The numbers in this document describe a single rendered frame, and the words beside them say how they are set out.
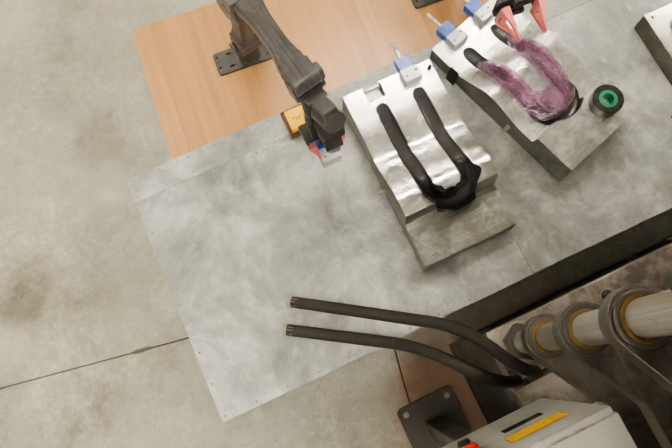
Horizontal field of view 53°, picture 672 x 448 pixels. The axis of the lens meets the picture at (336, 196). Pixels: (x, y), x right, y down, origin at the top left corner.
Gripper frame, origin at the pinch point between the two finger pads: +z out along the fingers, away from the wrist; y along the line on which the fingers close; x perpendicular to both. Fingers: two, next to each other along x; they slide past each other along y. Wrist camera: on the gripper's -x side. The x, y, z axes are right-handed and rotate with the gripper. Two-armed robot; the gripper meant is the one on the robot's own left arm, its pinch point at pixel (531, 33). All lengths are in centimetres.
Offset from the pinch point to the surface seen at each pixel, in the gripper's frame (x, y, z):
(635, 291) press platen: -37, -19, 57
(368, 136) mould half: 30.7, -38.1, 0.9
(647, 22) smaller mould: 33, 46, -4
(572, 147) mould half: 27.6, 9.4, 22.8
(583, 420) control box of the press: -30, -32, 73
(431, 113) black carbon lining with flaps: 31.3, -20.0, 0.6
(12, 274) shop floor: 120, -174, -21
